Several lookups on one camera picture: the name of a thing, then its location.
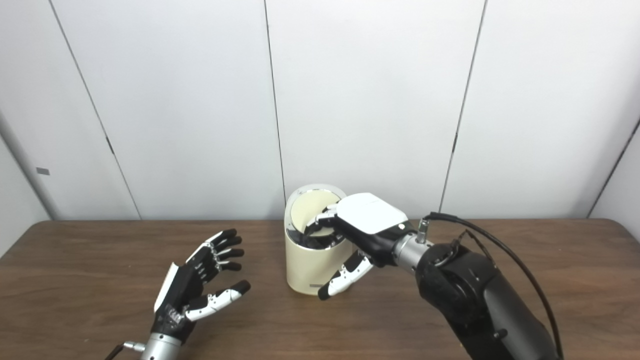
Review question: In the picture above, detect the round cream bin lid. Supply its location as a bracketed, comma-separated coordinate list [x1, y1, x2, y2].
[291, 190, 341, 236]

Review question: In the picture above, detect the black white robot left hand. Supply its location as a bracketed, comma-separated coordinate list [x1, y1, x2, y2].
[151, 228, 252, 346]

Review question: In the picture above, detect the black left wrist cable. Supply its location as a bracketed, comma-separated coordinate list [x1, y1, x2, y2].
[104, 341, 147, 360]

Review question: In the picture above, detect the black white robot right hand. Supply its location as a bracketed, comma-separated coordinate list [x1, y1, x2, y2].
[314, 192, 418, 301]

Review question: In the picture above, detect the cream-colored bin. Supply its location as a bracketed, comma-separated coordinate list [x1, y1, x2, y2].
[284, 183, 351, 296]

